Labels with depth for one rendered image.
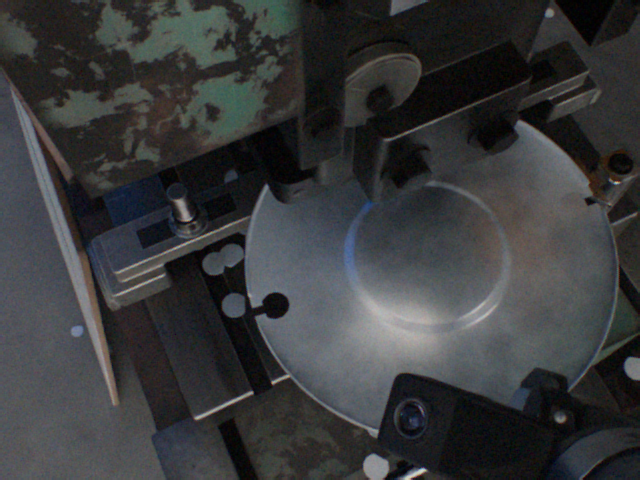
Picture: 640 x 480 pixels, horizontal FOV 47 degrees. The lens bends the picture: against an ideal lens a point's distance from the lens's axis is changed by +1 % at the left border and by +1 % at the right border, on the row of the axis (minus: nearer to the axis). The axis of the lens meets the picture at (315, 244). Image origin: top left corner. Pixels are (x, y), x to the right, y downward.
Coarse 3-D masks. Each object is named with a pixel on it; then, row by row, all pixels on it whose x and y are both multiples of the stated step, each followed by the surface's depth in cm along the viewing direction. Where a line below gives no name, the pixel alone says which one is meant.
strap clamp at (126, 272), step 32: (224, 192) 64; (256, 192) 64; (128, 224) 62; (160, 224) 62; (192, 224) 61; (224, 224) 62; (96, 256) 64; (128, 256) 61; (160, 256) 62; (128, 288) 62; (160, 288) 65
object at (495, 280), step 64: (448, 192) 59; (512, 192) 59; (576, 192) 59; (256, 256) 58; (320, 256) 58; (384, 256) 57; (448, 256) 57; (512, 256) 57; (576, 256) 57; (256, 320) 56; (320, 320) 56; (384, 320) 56; (448, 320) 55; (512, 320) 55; (576, 320) 55; (320, 384) 54; (384, 384) 54; (512, 384) 54
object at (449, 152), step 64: (384, 0) 34; (448, 0) 36; (512, 0) 39; (384, 64) 37; (448, 64) 42; (512, 64) 42; (384, 128) 40; (448, 128) 42; (512, 128) 44; (384, 192) 46
